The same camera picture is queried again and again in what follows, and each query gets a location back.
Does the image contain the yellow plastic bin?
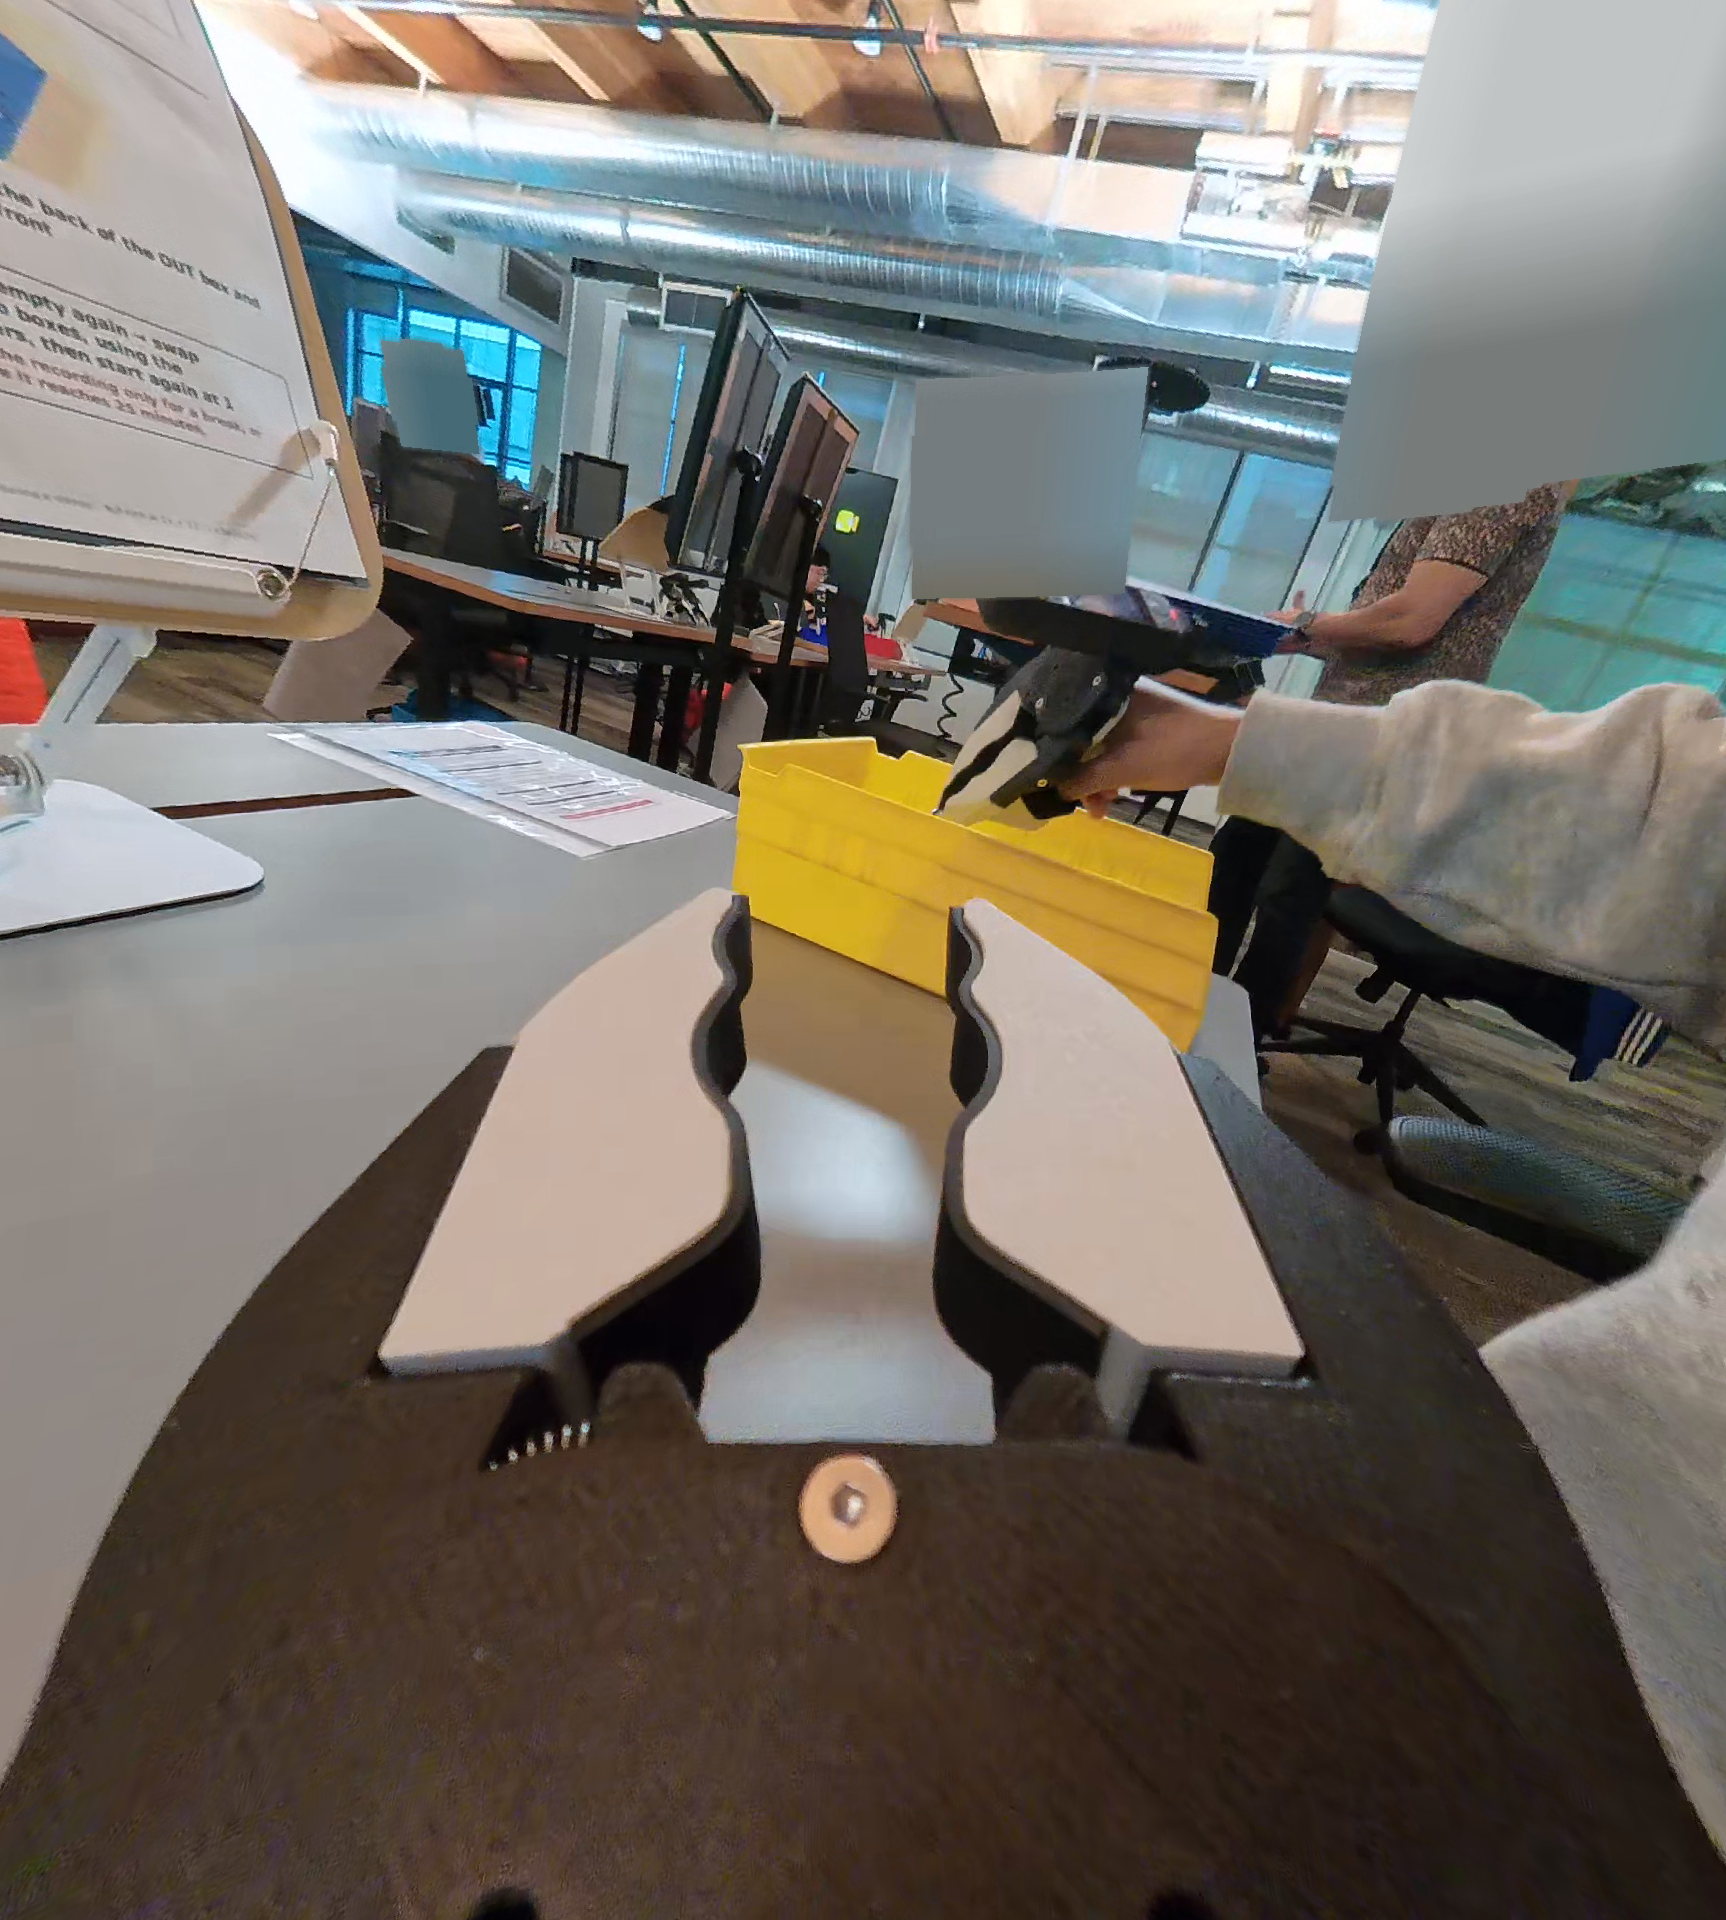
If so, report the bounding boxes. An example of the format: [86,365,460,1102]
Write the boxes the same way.
[733,733,1221,1051]

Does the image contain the small black monitor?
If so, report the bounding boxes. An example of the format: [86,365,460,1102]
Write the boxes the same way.
[554,449,632,542]

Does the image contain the blue jacket with white stripes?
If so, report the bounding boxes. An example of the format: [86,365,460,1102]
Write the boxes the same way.
[1568,1001,1677,1086]

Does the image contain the printed instruction sheet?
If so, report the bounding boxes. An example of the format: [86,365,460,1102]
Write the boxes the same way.
[0,0,370,587]

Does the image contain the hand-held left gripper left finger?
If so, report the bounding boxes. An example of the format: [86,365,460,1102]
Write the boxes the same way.
[379,888,764,1378]

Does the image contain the white document stand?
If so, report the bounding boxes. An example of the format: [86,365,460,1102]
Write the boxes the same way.
[0,0,386,956]

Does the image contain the grey desk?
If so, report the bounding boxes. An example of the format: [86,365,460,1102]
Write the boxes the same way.
[0,719,1261,1920]

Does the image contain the person's right forearm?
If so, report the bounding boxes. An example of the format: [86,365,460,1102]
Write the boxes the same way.
[1219,681,1726,1056]

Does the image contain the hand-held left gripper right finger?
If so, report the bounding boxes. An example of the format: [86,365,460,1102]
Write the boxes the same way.
[933,899,1308,1389]

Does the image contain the silver ventilation duct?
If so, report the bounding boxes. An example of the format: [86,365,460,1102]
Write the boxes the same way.
[310,81,1051,228]
[398,163,1077,306]

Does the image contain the black office chair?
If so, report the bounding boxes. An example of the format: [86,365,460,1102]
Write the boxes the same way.
[1252,882,1608,1160]

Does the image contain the person's right hand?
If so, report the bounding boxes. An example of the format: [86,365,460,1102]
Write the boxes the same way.
[1058,692,1243,823]

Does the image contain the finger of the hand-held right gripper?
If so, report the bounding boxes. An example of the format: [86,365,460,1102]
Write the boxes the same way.
[974,733,1105,827]
[937,692,1045,822]

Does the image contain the wooden background desk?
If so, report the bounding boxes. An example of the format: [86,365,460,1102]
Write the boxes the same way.
[379,546,836,786]

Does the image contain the blue bin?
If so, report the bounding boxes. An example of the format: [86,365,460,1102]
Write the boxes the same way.
[1178,596,1293,664]

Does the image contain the tall black monitor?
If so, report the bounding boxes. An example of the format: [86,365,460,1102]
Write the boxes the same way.
[663,292,794,580]
[741,374,861,605]

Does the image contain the person's light fleece sweater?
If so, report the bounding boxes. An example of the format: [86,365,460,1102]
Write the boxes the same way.
[1478,1049,1726,1920]

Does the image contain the laminated instruction sheet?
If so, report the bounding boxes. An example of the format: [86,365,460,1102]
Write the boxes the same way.
[269,719,737,858]

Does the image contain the grey mesh office chair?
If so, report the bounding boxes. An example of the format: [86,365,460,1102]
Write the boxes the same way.
[1383,1114,1700,1281]

